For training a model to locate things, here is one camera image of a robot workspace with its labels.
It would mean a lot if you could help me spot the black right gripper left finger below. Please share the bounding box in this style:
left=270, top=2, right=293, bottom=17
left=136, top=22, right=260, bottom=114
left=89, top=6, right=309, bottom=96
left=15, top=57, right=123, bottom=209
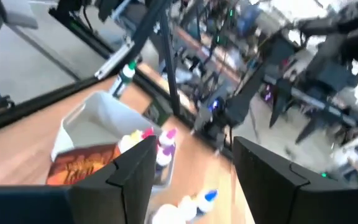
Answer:
left=0, top=136, right=157, bottom=224

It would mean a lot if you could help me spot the silver aluminium rig post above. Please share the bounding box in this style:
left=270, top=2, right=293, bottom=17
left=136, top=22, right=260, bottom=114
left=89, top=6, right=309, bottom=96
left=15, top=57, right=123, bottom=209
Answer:
left=94, top=39, right=136, bottom=80

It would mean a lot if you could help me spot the black aluminium table frame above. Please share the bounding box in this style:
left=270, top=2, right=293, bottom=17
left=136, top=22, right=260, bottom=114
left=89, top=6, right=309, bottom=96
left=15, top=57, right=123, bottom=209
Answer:
left=0, top=0, right=239, bottom=156

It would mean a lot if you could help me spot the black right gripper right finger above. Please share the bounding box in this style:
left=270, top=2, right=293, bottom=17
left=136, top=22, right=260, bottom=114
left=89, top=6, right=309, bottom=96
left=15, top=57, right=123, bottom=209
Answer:
left=233, top=136, right=358, bottom=224

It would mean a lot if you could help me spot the orange bottle with yellow cap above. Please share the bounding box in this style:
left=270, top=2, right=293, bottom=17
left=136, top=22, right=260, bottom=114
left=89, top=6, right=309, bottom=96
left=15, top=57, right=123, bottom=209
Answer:
left=118, top=129, right=142, bottom=153

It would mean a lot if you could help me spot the brown packet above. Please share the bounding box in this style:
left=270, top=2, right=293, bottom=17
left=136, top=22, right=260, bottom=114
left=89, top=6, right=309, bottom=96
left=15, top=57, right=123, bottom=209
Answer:
left=45, top=143, right=122, bottom=187

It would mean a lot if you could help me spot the blue-capped dye bottle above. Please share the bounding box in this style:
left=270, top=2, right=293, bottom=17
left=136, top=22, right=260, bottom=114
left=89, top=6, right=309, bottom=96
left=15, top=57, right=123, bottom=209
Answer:
left=194, top=189, right=219, bottom=218

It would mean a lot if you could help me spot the white plastic bin with handles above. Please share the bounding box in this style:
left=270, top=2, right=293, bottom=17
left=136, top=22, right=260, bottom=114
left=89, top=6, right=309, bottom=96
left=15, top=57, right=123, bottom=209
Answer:
left=50, top=91, right=163, bottom=162

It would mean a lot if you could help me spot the small green-capped bottle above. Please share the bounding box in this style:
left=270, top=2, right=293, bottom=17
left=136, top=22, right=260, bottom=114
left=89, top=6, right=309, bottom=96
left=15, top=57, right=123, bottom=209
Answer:
left=109, top=60, right=137, bottom=97

